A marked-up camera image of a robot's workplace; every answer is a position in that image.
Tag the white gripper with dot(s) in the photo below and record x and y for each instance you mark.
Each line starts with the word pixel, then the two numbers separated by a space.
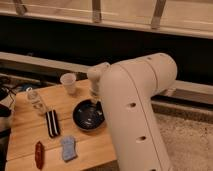
pixel 94 74

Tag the dark ceramic bowl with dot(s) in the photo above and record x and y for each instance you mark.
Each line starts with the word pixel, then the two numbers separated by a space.
pixel 87 115

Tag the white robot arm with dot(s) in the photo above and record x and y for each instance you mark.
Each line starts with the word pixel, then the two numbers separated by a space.
pixel 125 90

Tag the translucent plastic cup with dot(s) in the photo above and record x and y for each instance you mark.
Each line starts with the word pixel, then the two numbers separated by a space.
pixel 68 81

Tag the black white striped case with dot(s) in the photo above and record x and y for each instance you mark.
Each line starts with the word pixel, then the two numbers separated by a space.
pixel 52 123

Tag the blue sponge cloth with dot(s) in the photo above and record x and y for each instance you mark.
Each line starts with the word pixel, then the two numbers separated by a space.
pixel 68 148

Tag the clear glass jar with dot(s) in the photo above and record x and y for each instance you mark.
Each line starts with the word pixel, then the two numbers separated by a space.
pixel 36 101

